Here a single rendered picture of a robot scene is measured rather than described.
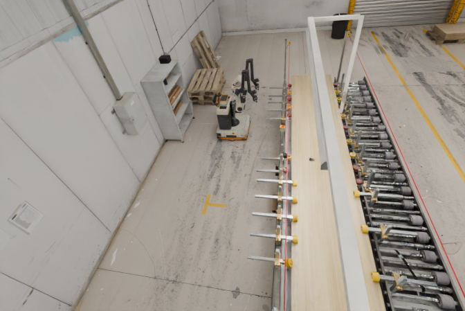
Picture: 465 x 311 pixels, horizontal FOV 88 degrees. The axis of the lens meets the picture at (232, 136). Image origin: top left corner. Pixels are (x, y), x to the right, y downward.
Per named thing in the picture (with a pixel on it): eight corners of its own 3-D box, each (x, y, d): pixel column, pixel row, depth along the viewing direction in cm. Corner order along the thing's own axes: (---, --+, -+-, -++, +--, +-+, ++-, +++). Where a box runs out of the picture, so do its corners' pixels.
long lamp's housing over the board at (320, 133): (320, 170, 159) (321, 161, 154) (305, 33, 331) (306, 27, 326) (339, 170, 157) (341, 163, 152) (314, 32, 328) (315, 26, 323)
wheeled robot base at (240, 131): (216, 140, 531) (214, 131, 514) (223, 121, 576) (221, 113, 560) (247, 140, 517) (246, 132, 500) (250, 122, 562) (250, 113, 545)
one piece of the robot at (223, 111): (219, 134, 523) (213, 102, 468) (224, 118, 562) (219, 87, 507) (234, 134, 516) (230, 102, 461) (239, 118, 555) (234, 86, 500)
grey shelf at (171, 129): (165, 142, 553) (139, 82, 449) (178, 117, 617) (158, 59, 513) (183, 143, 543) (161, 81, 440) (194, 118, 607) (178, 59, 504)
